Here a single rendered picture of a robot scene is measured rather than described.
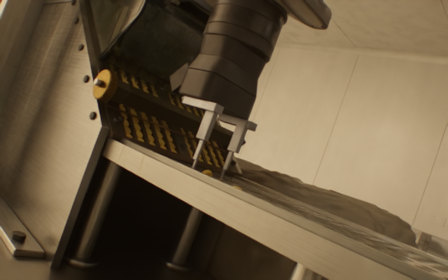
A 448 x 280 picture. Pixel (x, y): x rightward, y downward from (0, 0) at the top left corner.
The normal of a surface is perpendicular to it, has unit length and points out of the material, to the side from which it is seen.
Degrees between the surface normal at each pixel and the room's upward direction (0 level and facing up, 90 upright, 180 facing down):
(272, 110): 90
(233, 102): 90
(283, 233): 90
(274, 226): 90
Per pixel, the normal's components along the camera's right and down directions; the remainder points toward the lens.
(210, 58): -0.48, -0.56
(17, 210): -0.64, -0.26
